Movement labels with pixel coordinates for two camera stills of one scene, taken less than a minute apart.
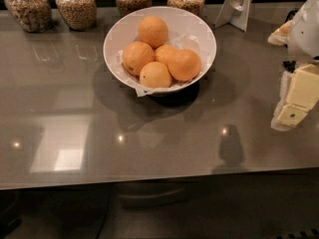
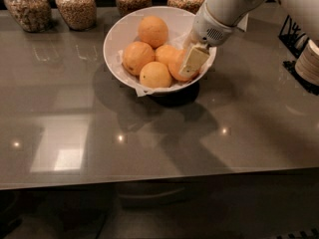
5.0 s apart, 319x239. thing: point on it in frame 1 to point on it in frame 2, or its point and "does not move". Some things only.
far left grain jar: x=30 y=7 does not move
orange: x=153 y=31 does not move
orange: x=185 y=66 does not move
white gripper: x=305 y=34 to x=209 y=30
